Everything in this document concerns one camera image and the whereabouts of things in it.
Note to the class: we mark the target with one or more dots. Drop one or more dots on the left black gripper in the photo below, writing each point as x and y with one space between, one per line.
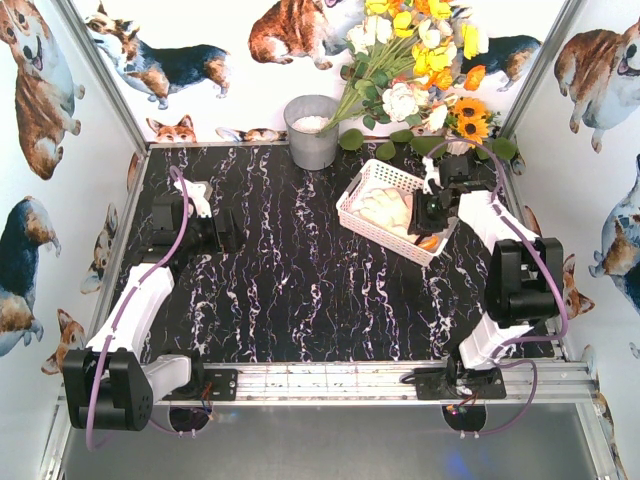
222 231

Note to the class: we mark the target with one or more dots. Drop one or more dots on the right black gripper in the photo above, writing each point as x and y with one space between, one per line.
426 220

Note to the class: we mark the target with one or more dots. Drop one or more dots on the white knit glove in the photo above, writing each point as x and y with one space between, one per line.
427 243

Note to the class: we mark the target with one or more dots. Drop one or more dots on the cream leather glove front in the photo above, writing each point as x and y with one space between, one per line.
388 209

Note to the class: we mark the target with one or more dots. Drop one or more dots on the white plastic storage basket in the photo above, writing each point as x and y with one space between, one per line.
375 174

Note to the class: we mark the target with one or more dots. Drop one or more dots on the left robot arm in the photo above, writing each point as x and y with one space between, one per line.
107 387

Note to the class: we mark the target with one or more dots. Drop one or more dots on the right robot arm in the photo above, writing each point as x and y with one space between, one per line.
524 284

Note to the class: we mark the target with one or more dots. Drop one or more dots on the sunflower pot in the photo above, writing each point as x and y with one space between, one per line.
470 121

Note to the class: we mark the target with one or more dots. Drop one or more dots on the artificial flower bouquet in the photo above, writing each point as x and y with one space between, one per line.
408 60

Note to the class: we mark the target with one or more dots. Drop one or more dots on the grey metal bucket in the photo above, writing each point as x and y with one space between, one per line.
313 140

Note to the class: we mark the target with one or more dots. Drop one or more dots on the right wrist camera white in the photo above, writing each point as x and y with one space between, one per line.
431 183

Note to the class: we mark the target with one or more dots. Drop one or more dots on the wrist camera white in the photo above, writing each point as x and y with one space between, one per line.
431 183
199 193

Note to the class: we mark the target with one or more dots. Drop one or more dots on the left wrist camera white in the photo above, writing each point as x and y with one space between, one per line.
199 193

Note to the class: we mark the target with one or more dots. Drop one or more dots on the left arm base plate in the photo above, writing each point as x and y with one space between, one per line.
213 385

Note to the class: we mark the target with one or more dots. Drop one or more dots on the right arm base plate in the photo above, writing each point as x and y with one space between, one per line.
433 384

